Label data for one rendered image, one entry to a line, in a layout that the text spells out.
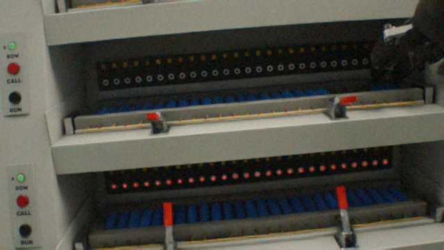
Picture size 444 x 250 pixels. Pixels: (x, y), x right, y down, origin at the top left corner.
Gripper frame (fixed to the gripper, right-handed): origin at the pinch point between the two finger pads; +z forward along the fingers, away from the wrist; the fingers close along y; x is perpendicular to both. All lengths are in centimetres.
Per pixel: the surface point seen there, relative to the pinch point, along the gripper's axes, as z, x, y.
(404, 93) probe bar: -0.3, 4.3, -1.1
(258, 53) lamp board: 8.2, -8.3, 20.5
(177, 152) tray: -2.6, 11.2, 35.5
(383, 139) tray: -2.2, 12.0, 4.8
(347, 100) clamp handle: -9.8, 7.7, 11.9
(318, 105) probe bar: 0.2, 5.0, 13.1
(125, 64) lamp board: 8.4, -8.2, 45.0
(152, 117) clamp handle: -9.9, 7.8, 37.7
